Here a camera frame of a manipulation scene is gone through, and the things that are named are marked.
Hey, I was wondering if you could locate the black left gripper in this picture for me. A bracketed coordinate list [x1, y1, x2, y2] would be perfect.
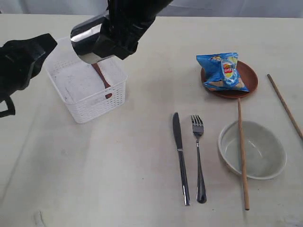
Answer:
[0, 33, 57, 99]

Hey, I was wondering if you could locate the silver table knife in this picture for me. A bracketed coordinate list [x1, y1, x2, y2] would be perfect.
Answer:
[172, 112, 190, 206]

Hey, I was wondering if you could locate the brown wooden spoon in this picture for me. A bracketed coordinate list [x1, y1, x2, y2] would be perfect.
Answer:
[91, 63, 111, 89]

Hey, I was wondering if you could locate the blue chip bag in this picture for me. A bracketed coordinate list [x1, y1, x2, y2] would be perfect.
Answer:
[196, 52, 249, 92]

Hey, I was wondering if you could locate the shiny steel cup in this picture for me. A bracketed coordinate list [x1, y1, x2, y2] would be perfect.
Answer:
[71, 11, 114, 64]

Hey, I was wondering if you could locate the brown wooden chopstick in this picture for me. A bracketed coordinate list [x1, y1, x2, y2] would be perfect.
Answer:
[238, 98, 250, 211]
[267, 74, 303, 140]

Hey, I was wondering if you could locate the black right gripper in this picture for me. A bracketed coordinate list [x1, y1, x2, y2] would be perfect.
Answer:
[93, 0, 171, 60]

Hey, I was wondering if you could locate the brown round plate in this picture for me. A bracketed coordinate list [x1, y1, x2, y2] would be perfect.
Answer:
[201, 61, 258, 99]

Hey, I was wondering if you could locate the silver fork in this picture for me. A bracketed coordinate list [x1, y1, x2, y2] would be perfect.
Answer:
[190, 115, 207, 204]

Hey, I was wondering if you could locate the white perforated plastic basket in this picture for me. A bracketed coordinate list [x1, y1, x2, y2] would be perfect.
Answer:
[43, 37, 127, 124]

